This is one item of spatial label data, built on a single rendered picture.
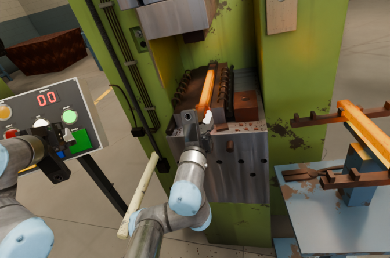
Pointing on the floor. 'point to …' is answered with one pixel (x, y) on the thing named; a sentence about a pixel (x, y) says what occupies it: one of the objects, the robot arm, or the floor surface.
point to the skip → (48, 52)
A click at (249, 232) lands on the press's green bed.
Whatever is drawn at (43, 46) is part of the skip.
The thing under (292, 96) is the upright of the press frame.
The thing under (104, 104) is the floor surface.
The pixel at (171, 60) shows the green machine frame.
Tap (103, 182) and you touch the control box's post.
